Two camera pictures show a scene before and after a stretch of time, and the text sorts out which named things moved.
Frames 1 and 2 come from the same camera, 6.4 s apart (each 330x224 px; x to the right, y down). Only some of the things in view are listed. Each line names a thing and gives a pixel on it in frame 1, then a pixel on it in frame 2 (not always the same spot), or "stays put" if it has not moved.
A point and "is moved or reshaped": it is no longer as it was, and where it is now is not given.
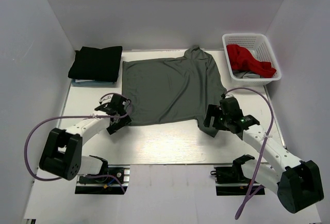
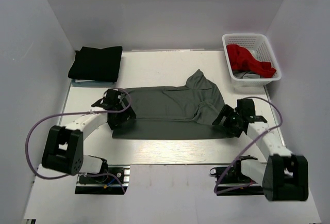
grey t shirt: x=171 y=90 is moved or reshaped
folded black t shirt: x=102 y=65 stays put
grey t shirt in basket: x=243 y=74 stays put
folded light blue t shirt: x=88 y=82 stays put
